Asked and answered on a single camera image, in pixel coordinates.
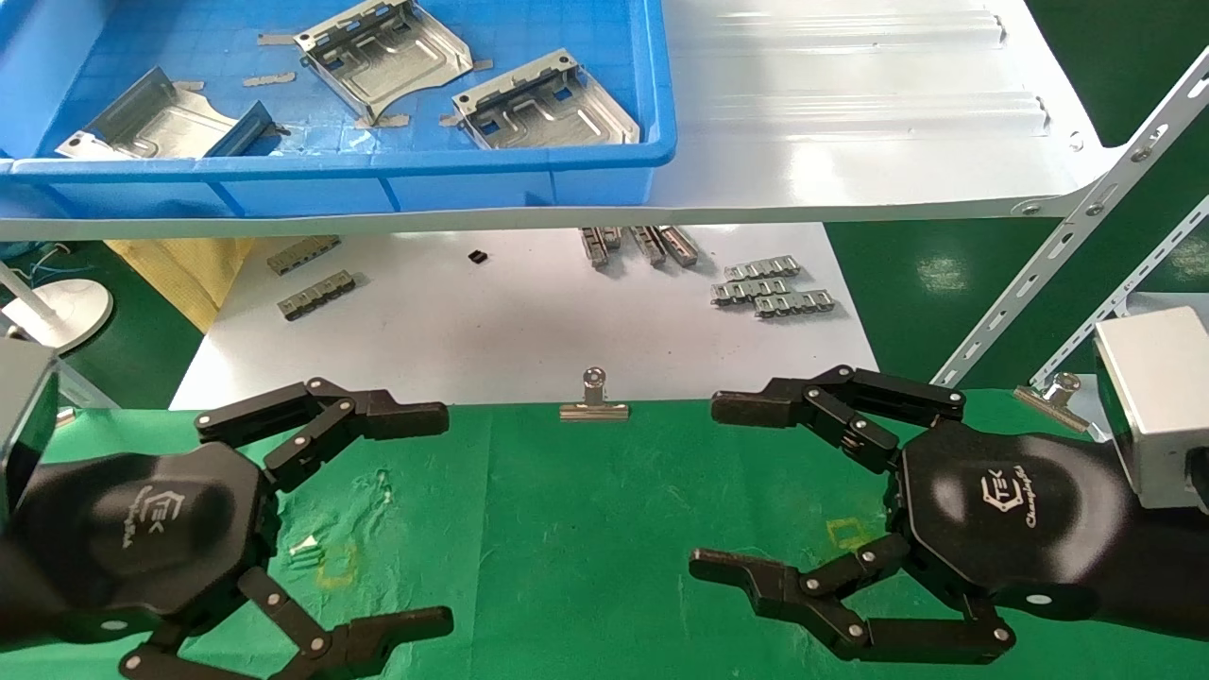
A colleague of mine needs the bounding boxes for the round white stand base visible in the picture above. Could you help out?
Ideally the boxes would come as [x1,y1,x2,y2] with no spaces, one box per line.
[0,263,115,353]

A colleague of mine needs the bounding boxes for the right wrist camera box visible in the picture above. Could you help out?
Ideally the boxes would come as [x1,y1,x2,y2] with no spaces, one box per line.
[1093,305,1209,515]

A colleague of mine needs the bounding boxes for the yellow plastic bag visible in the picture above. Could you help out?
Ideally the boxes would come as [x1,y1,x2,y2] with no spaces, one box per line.
[104,236,258,333]

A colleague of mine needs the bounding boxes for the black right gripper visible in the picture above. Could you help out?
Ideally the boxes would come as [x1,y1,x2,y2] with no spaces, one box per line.
[689,365,1136,665]

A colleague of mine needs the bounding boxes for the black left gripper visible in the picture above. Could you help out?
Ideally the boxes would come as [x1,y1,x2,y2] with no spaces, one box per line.
[9,378,455,680]

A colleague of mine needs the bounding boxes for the grey sheet metal bracket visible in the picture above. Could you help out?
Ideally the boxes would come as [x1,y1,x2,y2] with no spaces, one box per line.
[451,49,642,151]
[293,0,474,126]
[55,66,277,160]

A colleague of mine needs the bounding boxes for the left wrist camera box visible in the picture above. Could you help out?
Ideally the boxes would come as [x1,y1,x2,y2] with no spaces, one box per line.
[0,338,60,516]

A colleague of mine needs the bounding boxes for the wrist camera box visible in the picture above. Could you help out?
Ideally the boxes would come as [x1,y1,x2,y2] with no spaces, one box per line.
[0,338,60,516]
[1093,305,1209,515]

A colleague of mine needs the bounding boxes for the blue plastic tray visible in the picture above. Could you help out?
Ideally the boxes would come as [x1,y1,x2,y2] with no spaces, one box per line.
[0,0,678,220]

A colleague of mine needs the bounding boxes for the white metal shelf board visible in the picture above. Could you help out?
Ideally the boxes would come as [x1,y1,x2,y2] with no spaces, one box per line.
[0,0,1121,243]

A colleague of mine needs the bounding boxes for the green table cloth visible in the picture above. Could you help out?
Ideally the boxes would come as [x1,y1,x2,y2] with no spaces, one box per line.
[0,389,1209,680]

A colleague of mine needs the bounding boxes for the white perforated shelf brace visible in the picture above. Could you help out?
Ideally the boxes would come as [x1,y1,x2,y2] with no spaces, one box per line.
[930,45,1209,388]
[1030,194,1209,390]

